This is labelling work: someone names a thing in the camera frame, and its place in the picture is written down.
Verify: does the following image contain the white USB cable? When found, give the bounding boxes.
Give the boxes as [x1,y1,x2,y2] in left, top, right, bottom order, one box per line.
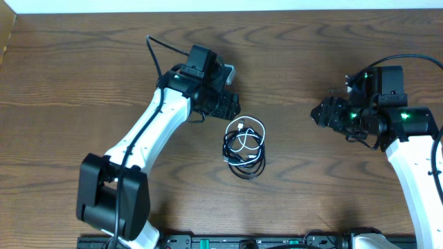
[224,116,266,167]

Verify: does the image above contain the black USB cable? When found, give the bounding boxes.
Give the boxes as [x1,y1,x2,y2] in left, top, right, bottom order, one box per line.
[221,127,266,181]

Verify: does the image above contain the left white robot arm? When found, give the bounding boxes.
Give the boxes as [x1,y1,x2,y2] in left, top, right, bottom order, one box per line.
[76,45,240,248]

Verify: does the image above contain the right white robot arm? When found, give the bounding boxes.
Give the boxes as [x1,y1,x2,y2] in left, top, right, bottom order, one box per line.
[311,66,442,248]

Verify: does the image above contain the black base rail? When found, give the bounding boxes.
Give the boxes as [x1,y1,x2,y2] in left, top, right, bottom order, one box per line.
[75,234,416,249]

